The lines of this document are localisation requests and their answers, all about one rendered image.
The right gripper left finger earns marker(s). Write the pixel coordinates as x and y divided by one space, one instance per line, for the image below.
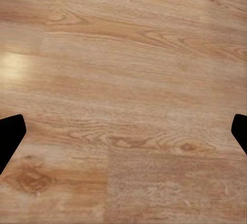
12 131

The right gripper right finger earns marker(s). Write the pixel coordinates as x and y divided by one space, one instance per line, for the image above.
239 130

